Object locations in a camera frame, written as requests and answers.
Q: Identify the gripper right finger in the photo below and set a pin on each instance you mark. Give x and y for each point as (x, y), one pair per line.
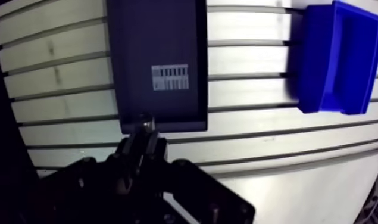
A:
(201, 190)

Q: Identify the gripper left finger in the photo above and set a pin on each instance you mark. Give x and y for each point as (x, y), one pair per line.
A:
(91, 184)

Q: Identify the dark blue-grey tray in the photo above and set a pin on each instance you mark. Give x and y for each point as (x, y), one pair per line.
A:
(138, 47)

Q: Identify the blue bin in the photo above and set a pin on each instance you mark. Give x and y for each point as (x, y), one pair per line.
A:
(316, 75)

